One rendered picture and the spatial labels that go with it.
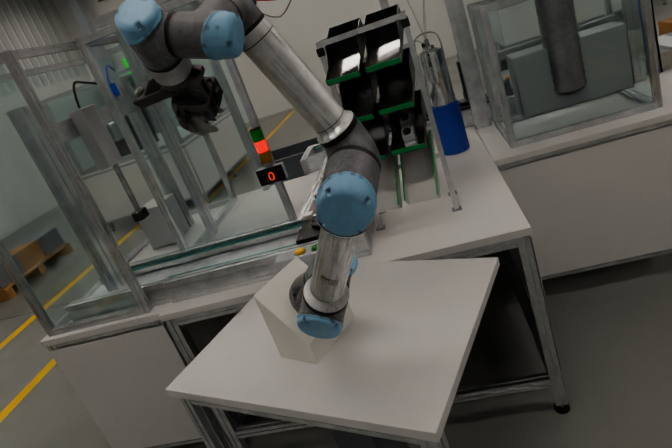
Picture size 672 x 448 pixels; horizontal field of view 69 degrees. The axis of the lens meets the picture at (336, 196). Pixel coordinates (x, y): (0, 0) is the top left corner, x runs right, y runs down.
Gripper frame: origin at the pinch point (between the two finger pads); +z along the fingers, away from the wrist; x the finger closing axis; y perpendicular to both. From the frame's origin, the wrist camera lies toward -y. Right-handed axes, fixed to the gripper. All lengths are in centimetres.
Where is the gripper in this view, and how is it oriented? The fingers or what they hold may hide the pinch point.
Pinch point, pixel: (203, 126)
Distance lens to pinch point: 115.4
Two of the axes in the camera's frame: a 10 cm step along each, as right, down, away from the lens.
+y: 9.8, 0.7, -1.6
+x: 1.3, -9.2, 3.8
